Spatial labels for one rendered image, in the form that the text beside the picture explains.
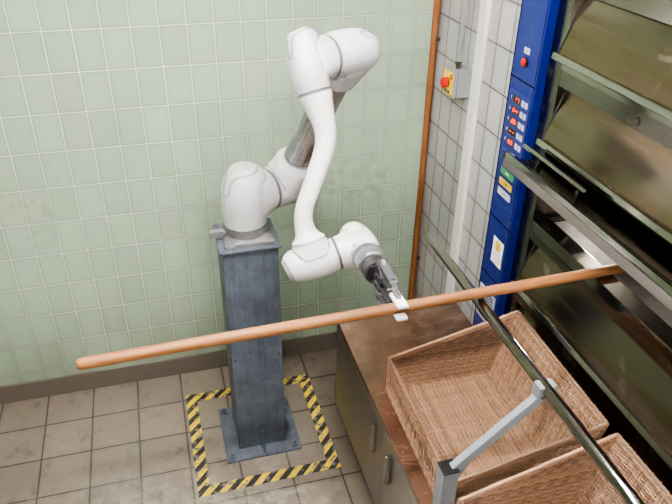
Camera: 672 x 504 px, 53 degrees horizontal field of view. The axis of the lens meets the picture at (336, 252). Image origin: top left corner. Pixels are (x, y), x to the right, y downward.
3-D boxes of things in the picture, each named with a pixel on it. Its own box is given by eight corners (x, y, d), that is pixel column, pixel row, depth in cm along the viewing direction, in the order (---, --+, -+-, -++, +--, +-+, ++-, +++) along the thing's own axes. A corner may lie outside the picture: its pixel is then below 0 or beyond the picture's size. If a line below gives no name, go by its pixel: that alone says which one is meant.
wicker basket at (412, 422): (507, 367, 249) (519, 307, 234) (593, 489, 203) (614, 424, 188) (382, 388, 238) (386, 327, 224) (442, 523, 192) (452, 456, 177)
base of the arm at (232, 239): (207, 227, 250) (206, 214, 247) (266, 220, 255) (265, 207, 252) (213, 252, 235) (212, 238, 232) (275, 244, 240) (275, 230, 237)
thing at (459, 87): (458, 89, 262) (461, 64, 257) (469, 98, 254) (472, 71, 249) (440, 91, 261) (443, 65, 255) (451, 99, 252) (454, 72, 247)
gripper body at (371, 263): (386, 251, 193) (397, 268, 185) (384, 276, 197) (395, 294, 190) (361, 255, 191) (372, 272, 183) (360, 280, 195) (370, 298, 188)
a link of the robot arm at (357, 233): (385, 264, 203) (344, 278, 201) (369, 239, 215) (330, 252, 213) (380, 235, 196) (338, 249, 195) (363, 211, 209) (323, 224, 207)
